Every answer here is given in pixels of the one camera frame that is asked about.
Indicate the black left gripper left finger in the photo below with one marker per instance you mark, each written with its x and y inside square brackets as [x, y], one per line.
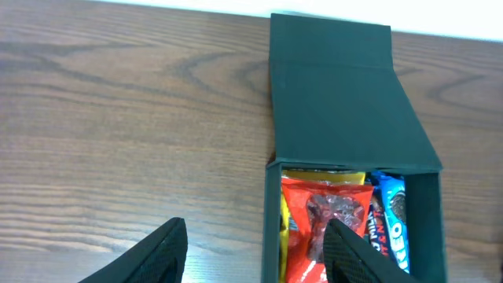
[158, 258]

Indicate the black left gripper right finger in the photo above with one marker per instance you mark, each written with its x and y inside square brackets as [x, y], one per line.
[348, 258]

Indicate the red Hacks candy bag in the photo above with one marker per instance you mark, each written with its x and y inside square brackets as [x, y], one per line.
[310, 236]

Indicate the yellow candy bag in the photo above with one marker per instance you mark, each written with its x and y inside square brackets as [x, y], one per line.
[326, 177]

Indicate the blue Oreo cookie pack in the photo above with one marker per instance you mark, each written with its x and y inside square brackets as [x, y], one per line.
[392, 194]

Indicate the dark green box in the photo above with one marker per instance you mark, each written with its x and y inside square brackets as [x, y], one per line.
[338, 104]

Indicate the blue Dairy Milk chocolate bar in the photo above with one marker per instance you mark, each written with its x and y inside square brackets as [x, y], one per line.
[376, 227]

